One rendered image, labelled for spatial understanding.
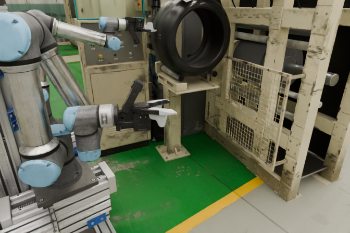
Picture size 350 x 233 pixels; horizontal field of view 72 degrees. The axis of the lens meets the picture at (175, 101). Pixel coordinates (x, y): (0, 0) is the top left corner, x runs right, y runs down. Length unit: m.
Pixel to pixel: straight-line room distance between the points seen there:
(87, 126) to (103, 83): 1.39
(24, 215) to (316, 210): 1.84
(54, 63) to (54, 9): 9.88
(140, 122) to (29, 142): 0.34
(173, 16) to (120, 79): 0.85
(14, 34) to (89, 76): 1.45
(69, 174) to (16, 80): 0.45
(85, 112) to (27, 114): 0.16
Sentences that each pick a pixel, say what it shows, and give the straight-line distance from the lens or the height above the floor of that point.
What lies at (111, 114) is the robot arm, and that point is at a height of 1.06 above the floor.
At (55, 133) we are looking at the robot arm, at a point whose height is 0.95.
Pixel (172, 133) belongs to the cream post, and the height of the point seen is 0.24.
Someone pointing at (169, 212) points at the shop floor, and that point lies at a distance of 1.89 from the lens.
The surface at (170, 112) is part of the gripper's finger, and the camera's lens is 0.74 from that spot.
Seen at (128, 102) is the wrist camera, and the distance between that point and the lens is 0.78.
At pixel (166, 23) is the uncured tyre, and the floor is 1.27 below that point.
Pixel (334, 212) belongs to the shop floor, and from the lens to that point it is 2.21.
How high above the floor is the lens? 1.38
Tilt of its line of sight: 22 degrees down
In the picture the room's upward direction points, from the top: straight up
